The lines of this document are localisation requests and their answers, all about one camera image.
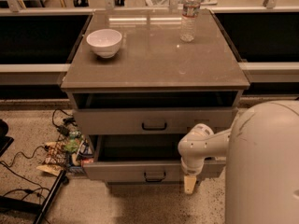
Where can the grey drawer cabinet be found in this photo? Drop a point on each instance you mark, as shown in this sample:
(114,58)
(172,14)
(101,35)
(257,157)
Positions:
(154,68)

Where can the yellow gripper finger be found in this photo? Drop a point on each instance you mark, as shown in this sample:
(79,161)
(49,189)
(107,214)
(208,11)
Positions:
(189,183)

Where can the clear plastic water bottle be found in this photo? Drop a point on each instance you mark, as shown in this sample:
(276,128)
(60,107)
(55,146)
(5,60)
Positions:
(190,11)

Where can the grey top drawer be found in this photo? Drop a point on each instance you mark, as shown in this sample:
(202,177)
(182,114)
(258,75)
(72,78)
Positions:
(151,120)

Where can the pile of snack bags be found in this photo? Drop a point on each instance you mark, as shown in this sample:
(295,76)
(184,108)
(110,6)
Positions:
(69,153)

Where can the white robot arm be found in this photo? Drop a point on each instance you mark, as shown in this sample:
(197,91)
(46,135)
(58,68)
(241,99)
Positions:
(262,163)

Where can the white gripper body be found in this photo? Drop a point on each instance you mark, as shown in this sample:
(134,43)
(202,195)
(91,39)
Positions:
(190,170)

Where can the grey drawer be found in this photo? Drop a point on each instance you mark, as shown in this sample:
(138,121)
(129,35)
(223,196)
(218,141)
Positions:
(135,158)
(151,120)

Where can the white ceramic bowl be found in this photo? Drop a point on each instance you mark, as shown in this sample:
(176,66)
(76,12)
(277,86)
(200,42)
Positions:
(105,42)

